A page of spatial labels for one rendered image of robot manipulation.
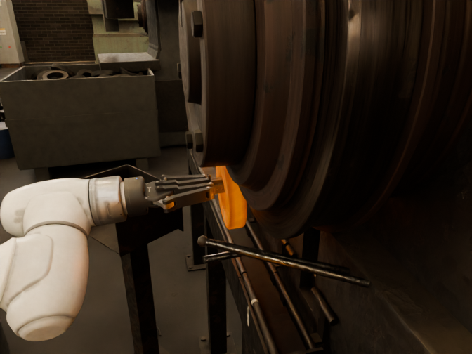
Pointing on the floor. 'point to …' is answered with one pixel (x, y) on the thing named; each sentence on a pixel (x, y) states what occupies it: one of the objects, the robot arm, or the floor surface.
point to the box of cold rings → (79, 116)
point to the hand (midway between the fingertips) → (228, 183)
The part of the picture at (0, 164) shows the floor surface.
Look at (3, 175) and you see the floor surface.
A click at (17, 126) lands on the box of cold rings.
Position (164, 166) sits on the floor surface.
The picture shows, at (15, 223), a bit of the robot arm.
